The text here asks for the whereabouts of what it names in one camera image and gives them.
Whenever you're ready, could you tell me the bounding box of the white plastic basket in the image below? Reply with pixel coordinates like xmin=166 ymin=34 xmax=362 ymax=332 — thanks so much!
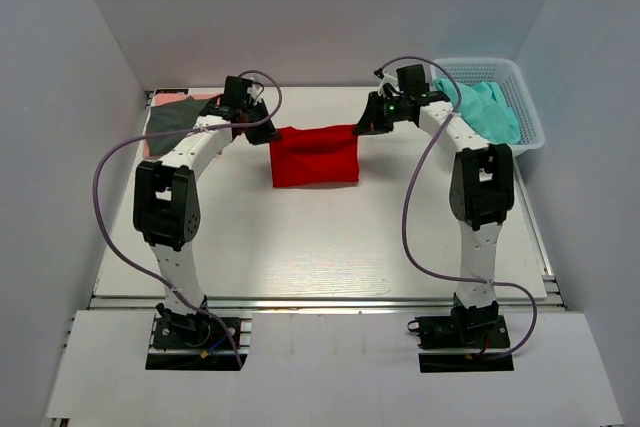
xmin=436 ymin=57 xmax=545 ymax=156

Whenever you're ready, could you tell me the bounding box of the teal t-shirt in basket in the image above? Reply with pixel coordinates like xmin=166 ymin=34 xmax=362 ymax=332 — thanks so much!
xmin=458 ymin=81 xmax=522 ymax=145

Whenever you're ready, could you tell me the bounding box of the folded pink t-shirt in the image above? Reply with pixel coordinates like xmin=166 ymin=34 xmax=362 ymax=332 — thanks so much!
xmin=141 ymin=90 xmax=226 ymax=160

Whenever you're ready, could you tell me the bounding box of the folded grey t-shirt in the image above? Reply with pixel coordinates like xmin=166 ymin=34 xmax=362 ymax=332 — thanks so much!
xmin=144 ymin=94 xmax=221 ymax=156

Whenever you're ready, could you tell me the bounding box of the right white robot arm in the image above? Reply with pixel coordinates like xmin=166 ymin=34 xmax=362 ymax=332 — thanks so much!
xmin=352 ymin=63 xmax=515 ymax=346

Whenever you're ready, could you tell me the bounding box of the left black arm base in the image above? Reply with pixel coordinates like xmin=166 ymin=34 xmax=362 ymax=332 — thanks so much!
xmin=145 ymin=303 xmax=250 ymax=372

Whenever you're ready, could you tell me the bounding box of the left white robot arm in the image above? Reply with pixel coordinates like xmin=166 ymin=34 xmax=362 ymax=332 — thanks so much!
xmin=133 ymin=71 xmax=280 ymax=346

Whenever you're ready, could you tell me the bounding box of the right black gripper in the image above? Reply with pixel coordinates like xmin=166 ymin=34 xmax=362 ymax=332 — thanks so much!
xmin=354 ymin=91 xmax=409 ymax=136

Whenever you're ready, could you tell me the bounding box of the red t-shirt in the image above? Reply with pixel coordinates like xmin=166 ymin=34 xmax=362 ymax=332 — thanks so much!
xmin=269 ymin=125 xmax=360 ymax=188

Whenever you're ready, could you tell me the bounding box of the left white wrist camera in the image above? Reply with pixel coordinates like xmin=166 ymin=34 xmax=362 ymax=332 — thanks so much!
xmin=248 ymin=76 xmax=265 ymax=104

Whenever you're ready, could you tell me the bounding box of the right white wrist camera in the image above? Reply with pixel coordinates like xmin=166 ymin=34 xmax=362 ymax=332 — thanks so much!
xmin=374 ymin=68 xmax=400 ymax=98

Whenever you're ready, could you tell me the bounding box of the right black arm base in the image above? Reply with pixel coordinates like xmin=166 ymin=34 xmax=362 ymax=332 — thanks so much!
xmin=407 ymin=302 xmax=514 ymax=374

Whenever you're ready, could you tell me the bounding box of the aluminium table rail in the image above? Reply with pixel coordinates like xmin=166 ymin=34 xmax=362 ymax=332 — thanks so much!
xmin=87 ymin=296 xmax=566 ymax=314

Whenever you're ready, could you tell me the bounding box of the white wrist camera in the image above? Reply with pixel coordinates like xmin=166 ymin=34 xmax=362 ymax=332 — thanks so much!
xmin=248 ymin=76 xmax=265 ymax=104
xmin=374 ymin=68 xmax=400 ymax=98

